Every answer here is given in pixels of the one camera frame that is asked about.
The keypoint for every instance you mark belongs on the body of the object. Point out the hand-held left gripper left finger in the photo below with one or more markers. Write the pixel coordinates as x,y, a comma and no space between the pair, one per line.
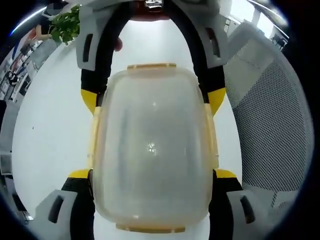
80,200

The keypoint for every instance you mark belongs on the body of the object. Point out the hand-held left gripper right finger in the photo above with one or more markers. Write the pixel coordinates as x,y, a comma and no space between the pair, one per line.
225,195

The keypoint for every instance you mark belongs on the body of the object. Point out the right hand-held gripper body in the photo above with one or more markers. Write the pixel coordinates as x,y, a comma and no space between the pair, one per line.
160,3

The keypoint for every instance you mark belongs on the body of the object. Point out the clear plastic buckle container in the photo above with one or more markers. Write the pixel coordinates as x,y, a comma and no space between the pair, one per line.
152,137

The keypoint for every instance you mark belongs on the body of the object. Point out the green potted plant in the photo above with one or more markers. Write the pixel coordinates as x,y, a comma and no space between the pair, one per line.
66,25

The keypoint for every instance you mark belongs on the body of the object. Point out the white office chair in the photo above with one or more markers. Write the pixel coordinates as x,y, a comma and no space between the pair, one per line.
41,53

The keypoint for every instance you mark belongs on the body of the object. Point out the grey mesh office chair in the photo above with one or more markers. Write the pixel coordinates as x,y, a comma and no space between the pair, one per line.
270,125

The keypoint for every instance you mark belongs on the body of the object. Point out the long curved ceiling light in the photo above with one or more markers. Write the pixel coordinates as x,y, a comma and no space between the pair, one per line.
25,20

